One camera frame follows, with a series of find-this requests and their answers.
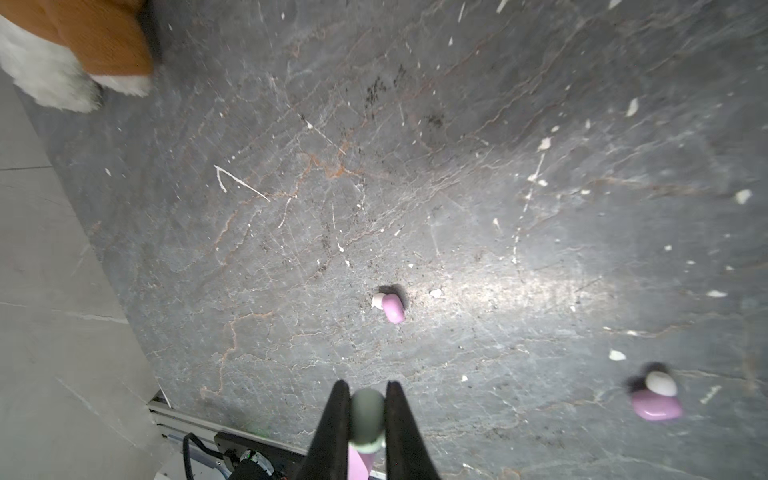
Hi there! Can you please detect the purple earbud left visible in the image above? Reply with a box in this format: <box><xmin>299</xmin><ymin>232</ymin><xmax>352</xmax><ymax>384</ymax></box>
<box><xmin>371</xmin><ymin>293</ymin><xmax>405</xmax><ymax>324</ymax></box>

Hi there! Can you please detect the white plush dog brown shirt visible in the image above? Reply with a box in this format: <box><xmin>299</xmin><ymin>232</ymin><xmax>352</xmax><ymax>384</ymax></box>
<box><xmin>1</xmin><ymin>0</ymin><xmax>153</xmax><ymax>113</ymax></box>

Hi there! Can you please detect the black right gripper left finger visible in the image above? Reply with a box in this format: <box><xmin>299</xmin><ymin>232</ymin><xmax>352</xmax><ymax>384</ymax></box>
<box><xmin>295</xmin><ymin>380</ymin><xmax>351</xmax><ymax>480</ymax></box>

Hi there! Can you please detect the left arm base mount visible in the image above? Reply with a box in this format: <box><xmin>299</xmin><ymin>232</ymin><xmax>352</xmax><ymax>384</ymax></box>
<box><xmin>214</xmin><ymin>431</ymin><xmax>305</xmax><ymax>480</ymax></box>

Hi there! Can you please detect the mint green earbud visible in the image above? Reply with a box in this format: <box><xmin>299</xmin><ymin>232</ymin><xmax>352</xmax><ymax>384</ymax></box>
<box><xmin>349</xmin><ymin>388</ymin><xmax>385</xmax><ymax>454</ymax></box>

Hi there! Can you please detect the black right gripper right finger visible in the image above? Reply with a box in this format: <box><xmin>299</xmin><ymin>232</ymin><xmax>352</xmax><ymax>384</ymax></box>
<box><xmin>384</xmin><ymin>381</ymin><xmax>440</xmax><ymax>480</ymax></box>

